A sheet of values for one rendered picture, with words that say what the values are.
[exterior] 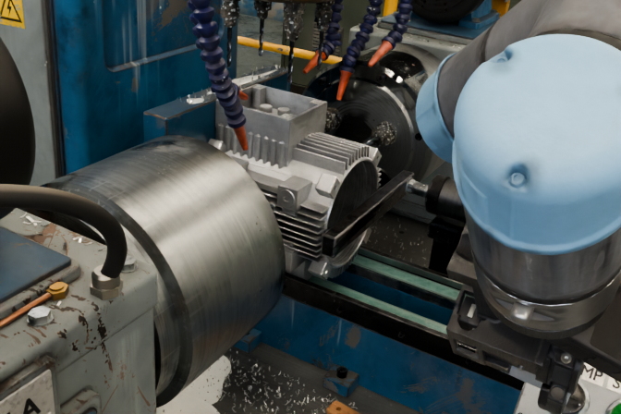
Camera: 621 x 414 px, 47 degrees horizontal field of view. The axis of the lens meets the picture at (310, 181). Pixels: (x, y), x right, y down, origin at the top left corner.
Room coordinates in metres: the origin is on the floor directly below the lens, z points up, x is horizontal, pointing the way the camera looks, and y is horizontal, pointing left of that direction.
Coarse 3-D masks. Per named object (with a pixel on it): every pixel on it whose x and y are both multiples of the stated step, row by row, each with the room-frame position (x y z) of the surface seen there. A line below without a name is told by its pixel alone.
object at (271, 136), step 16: (256, 96) 0.99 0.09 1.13; (272, 96) 0.99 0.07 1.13; (288, 96) 0.98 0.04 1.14; (304, 96) 0.97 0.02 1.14; (224, 112) 0.91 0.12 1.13; (256, 112) 0.89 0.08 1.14; (272, 112) 0.94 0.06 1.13; (288, 112) 0.93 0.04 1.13; (304, 112) 0.90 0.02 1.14; (320, 112) 0.94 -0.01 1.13; (224, 128) 0.91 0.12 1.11; (256, 128) 0.89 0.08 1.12; (272, 128) 0.88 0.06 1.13; (288, 128) 0.87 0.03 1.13; (304, 128) 0.90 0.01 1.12; (320, 128) 0.94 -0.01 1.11; (256, 144) 0.89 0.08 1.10; (272, 144) 0.87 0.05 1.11; (288, 144) 0.87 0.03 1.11; (256, 160) 0.88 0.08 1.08; (272, 160) 0.87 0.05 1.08; (288, 160) 0.87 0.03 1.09
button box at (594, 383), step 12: (588, 372) 0.48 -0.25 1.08; (600, 372) 0.48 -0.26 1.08; (528, 384) 0.48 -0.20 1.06; (588, 384) 0.48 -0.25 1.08; (600, 384) 0.47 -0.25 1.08; (612, 384) 0.47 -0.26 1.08; (528, 396) 0.48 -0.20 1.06; (588, 396) 0.47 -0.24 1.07; (600, 396) 0.47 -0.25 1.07; (612, 396) 0.47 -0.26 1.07; (516, 408) 0.47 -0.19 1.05; (528, 408) 0.47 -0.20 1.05; (540, 408) 0.47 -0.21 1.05; (588, 408) 0.46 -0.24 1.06; (600, 408) 0.46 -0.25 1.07; (612, 408) 0.46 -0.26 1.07
